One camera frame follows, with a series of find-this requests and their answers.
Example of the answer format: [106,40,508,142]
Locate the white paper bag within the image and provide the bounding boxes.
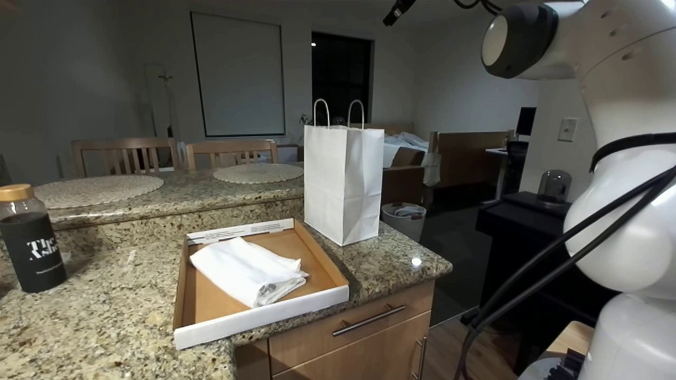
[301,97,387,250]

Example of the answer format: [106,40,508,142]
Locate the white trash bin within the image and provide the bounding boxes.
[382,200,429,243]

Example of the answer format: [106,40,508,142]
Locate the cardboard box with papers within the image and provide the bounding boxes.
[382,131,433,207]

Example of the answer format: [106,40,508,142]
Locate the round woven placemat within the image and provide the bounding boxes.
[211,161,306,188]
[35,174,167,212]

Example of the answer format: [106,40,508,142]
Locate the wooden slat-back chair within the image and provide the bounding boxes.
[70,135,182,180]
[182,137,281,174]

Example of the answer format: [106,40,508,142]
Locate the brown wooden desk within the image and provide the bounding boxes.
[429,129,516,191]

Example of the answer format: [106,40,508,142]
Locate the wooden drawer cabinet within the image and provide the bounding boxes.
[231,279,437,380]

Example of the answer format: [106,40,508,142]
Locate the shallow cardboard box tray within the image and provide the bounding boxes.
[171,215,354,351]

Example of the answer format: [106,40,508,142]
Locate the black office chair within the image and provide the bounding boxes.
[500,139,531,200]

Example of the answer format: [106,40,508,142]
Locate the thin coat stand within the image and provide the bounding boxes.
[155,66,179,139]

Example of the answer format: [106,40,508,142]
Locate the black piano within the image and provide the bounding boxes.
[475,191,617,355]

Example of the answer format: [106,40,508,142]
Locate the black monitor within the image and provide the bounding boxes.
[516,106,539,139]

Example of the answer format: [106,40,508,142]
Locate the grey kettle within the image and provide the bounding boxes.
[536,168,575,202]

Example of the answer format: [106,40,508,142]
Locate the light wooden board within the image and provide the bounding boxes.
[544,319,594,360]

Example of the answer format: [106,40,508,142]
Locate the black jar with wooden lid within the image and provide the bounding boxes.
[0,182,70,294]

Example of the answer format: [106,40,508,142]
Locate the metal drawer handle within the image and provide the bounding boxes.
[329,303,411,340]

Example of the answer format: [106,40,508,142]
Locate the large white wall board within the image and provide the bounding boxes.
[190,10,288,139]

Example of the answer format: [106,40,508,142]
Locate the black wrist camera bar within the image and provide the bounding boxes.
[380,0,418,30]

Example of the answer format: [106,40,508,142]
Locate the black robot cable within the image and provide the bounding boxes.
[453,0,676,380]

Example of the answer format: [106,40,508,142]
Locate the white wall plate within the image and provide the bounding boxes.
[556,115,582,145]

